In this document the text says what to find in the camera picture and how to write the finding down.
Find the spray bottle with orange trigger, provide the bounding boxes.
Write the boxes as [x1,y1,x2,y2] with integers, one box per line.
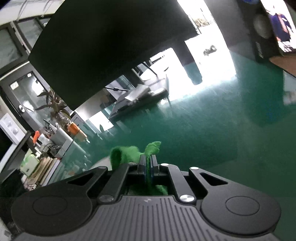
[32,130,52,146]

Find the small dark object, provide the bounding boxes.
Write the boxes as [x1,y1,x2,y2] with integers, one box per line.
[203,45,218,56]

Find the grey glass door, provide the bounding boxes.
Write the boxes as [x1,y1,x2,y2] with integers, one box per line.
[0,70,70,130]

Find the green cleaning cloth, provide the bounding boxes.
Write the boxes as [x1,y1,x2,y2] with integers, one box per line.
[109,141,169,196]

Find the brown desk mat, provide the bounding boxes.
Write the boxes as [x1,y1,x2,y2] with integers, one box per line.
[269,56,296,77]

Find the tangled black cable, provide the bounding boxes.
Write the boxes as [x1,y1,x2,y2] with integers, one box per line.
[40,142,67,160]

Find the green potted plant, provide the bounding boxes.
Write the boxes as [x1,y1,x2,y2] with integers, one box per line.
[35,89,72,123]

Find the thin black rod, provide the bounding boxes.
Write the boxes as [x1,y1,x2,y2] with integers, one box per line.
[142,61,158,76]

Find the green tissue box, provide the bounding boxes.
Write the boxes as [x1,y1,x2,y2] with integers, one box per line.
[20,148,40,175]

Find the black computer monitor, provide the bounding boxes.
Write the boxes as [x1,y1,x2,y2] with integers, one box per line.
[28,0,201,111]

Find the white planter box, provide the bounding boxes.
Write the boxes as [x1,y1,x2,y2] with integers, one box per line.
[50,126,73,158]

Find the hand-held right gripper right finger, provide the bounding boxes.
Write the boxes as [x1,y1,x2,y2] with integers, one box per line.
[149,155,229,204]

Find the white appliance with knobs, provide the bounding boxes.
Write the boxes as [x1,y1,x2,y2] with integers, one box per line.
[0,113,27,144]

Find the black speaker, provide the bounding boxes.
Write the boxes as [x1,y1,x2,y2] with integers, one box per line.
[238,0,285,63]

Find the pile of books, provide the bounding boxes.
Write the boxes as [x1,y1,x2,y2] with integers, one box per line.
[22,158,62,188]

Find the smartphone with lit screen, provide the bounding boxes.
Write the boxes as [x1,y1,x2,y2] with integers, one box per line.
[260,0,296,56]

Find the orange cup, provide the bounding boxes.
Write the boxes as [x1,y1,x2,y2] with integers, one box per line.
[67,122,81,135]

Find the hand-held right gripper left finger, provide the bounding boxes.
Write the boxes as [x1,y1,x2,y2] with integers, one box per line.
[66,155,148,204]

